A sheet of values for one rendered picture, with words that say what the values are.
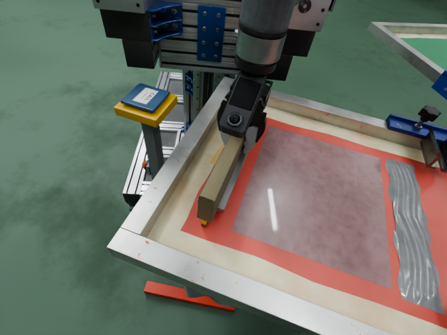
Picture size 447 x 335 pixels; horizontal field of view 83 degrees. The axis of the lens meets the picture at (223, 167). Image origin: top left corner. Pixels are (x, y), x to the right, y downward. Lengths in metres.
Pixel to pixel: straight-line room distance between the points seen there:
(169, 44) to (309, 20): 0.46
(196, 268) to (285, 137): 0.42
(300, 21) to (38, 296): 1.58
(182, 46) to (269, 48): 0.60
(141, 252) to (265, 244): 0.22
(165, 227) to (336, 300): 0.32
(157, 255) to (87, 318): 1.08
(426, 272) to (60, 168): 1.93
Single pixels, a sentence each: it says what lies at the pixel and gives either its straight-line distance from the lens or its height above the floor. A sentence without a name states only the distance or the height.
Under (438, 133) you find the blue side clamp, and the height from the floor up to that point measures 1.00.
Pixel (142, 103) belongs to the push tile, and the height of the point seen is 0.97.
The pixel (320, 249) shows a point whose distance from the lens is 0.54.
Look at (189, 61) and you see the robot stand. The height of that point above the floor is 0.94.
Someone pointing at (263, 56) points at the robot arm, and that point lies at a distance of 0.42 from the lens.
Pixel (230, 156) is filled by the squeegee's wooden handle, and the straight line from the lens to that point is 0.48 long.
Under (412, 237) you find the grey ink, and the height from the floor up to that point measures 0.96.
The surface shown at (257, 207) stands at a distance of 0.54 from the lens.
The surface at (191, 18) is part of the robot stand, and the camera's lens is 0.95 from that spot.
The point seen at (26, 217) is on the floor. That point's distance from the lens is 1.87.
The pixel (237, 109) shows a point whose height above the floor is 1.15.
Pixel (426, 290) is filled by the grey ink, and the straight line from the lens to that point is 0.61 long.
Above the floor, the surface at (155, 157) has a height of 0.74.
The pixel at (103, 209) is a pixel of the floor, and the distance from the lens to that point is 1.72.
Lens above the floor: 1.40
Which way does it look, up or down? 50 degrees down
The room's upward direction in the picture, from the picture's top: 8 degrees clockwise
